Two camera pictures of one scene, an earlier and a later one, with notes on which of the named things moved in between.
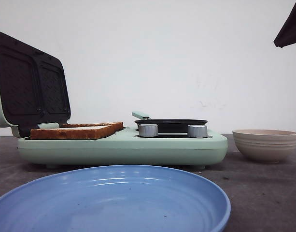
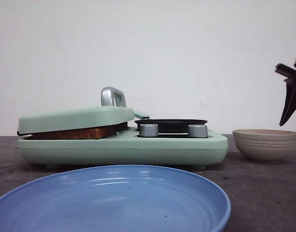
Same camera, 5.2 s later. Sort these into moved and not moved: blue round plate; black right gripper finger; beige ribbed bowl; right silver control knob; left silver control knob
Moved: black right gripper finger
Not moved: beige ribbed bowl; right silver control knob; left silver control knob; blue round plate
